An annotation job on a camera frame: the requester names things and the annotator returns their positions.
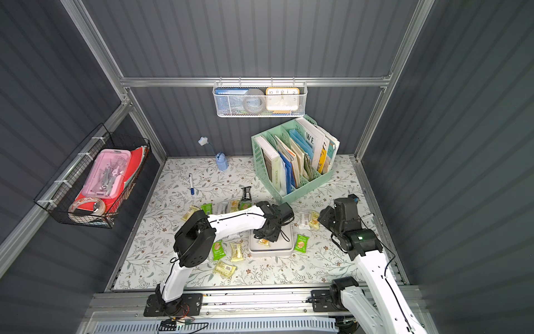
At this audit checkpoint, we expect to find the blue white marker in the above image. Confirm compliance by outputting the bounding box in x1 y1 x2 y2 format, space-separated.
189 173 196 196

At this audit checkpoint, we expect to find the grey tape roll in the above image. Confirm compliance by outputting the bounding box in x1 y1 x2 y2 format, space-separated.
243 89 265 115

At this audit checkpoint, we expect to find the white wire wall basket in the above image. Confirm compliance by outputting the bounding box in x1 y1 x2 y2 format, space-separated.
212 80 308 118

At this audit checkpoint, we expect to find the white storage box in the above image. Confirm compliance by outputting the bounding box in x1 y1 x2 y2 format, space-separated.
249 224 295 257

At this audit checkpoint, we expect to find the white brown book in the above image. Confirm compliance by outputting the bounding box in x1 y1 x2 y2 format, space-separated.
254 136 287 196

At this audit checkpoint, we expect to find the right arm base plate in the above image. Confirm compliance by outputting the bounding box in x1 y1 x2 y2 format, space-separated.
307 289 346 313

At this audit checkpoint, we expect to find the aluminium rail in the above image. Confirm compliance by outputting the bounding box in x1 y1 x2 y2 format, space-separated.
82 285 432 327

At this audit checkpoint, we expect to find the white book WE cover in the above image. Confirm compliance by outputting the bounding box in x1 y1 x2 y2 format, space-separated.
296 118 330 175

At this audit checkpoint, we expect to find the yellow white clock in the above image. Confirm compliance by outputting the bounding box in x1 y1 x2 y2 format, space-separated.
265 87 300 113

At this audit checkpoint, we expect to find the blue box in basket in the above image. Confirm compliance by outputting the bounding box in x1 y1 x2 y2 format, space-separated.
214 88 249 117

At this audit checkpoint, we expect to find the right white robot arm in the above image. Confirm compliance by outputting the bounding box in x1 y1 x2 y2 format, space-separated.
318 194 426 333

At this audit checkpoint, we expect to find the pink plastic case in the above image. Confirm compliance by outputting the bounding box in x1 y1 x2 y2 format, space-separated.
81 149 132 199

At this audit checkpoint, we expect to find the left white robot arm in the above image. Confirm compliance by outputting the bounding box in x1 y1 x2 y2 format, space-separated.
155 201 294 309

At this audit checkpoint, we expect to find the blue small bottle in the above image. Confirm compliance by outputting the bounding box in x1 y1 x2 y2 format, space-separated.
198 136 229 171

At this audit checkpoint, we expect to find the black wire side basket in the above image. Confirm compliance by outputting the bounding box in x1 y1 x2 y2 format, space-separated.
34 124 151 229

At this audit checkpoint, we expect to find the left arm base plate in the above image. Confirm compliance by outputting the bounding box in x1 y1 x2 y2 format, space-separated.
143 294 203 317

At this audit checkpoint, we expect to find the mint green file organizer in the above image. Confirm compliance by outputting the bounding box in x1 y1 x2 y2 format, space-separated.
251 116 340 204

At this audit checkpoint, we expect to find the blue folder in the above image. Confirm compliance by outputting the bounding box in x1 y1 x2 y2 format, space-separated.
278 151 295 194

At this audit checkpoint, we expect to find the black cookie packet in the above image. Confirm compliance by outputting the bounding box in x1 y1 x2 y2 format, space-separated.
241 186 253 203

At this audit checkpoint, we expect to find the green cookie packet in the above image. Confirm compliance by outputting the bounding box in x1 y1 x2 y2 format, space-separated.
293 234 309 253
201 203 213 215
212 241 226 261
239 202 253 210

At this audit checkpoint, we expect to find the white cookie packet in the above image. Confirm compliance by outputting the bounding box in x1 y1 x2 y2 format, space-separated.
298 212 311 230
215 202 229 214

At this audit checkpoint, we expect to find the clear tape roll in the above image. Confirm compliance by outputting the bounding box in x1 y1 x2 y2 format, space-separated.
68 198 107 217

